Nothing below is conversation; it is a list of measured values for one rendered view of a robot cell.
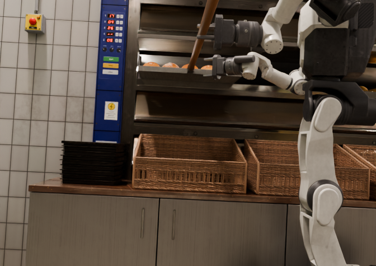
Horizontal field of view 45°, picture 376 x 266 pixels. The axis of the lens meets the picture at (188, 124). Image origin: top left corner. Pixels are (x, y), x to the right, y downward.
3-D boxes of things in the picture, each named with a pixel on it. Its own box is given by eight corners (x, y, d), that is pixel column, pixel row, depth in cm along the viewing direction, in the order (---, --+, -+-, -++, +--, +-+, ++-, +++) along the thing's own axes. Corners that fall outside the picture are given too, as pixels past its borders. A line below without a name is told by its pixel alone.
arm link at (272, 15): (260, 46, 158) (276, 15, 149) (257, 30, 164) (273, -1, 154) (277, 50, 160) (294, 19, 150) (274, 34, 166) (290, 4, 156)
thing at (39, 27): (27, 33, 269) (28, 16, 269) (45, 34, 269) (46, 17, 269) (23, 29, 261) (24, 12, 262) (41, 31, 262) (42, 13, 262)
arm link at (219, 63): (211, 52, 224) (233, 51, 218) (220, 56, 232) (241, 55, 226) (210, 78, 224) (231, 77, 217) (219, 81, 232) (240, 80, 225)
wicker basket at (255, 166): (240, 185, 267) (243, 138, 269) (335, 190, 269) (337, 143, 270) (255, 195, 219) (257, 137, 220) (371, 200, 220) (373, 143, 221)
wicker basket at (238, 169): (136, 181, 265) (139, 133, 266) (233, 185, 267) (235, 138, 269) (130, 189, 216) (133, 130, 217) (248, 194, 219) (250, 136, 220)
